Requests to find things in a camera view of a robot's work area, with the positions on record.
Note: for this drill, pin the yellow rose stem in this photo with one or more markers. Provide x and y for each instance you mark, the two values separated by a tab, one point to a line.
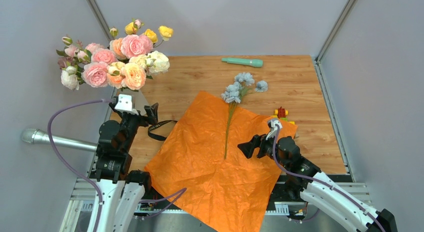
163	33

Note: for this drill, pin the peach cream rose stem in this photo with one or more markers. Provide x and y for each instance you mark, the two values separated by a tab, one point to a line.
126	76

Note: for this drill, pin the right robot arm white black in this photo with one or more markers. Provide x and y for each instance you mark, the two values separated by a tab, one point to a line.
308	182

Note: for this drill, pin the white ceramic vase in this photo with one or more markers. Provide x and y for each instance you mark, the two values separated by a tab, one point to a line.
139	101

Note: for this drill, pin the large pink rose stem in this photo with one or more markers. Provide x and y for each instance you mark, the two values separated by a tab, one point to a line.
95	73

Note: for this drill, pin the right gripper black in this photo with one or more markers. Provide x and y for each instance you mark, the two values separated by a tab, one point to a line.
256	141

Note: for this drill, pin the pile of coloured toy blocks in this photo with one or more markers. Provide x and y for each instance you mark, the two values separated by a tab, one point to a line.
282	113

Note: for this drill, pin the pink flowers in vase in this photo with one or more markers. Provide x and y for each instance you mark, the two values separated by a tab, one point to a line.
71	60

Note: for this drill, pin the loose blue grey flower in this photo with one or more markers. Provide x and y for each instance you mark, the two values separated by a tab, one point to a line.
261	86

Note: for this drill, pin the orange yellow wrapping paper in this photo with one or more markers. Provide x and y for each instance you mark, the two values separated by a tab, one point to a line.
224	189

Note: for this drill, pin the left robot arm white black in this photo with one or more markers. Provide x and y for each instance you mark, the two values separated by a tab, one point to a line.
119	189

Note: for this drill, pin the pink white rose stem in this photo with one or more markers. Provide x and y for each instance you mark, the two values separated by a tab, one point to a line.
116	43

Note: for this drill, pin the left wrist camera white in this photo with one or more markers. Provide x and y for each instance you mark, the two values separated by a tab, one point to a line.
125	103

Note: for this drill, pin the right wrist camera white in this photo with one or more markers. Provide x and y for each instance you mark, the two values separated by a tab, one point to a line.
274	127

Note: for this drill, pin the silver microphone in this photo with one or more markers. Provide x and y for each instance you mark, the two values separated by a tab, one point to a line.
38	136

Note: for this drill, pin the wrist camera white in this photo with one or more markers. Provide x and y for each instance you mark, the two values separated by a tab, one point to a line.
125	103
274	127

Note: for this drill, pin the blue grey flower stem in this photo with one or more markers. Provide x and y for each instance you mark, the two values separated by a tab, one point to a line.
233	96

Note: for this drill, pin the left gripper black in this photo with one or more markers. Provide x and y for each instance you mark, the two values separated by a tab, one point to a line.
152	112

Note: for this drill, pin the teal handheld tool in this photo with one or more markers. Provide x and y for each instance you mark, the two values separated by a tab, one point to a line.
256	63

